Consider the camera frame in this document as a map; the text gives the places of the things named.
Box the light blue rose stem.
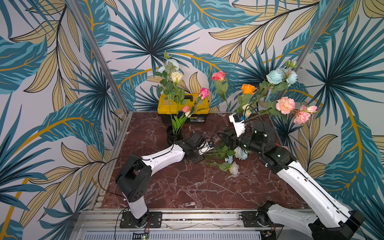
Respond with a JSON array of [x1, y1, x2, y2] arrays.
[[203, 144, 251, 164]]

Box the white rose flower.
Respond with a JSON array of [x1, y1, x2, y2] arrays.
[[203, 162, 240, 176]]

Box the pink peony spray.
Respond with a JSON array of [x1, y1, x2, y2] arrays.
[[259, 97, 318, 125]]

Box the pale blue white rose spray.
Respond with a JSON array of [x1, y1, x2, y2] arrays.
[[155, 51, 182, 101]]

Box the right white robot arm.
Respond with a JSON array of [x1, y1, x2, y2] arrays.
[[218, 114, 365, 240]]

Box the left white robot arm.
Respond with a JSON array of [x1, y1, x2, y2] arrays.
[[115, 132, 215, 228]]

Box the glossy black vase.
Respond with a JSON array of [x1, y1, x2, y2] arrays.
[[166, 126, 183, 146]]

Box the pink white tulips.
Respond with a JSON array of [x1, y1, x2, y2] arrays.
[[171, 105, 192, 134]]

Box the yellow black toolbox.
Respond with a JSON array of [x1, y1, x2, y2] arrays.
[[157, 94, 209, 125]]

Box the orange rose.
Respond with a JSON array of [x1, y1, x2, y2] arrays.
[[236, 84, 256, 119]]

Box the magenta rose bud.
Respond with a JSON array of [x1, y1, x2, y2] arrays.
[[191, 88, 210, 114]]

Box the pink red rose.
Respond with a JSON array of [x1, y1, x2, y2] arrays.
[[212, 71, 229, 101]]

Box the cream rose stem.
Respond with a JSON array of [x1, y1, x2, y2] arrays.
[[171, 71, 185, 117]]

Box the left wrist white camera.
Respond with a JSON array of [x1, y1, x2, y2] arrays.
[[198, 142, 215, 155]]

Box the wrist white camera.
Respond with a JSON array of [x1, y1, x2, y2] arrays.
[[198, 142, 215, 155], [229, 113, 246, 138]]

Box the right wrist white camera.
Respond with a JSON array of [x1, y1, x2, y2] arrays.
[[229, 113, 246, 138]]

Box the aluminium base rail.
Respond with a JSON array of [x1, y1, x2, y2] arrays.
[[70, 209, 310, 240]]

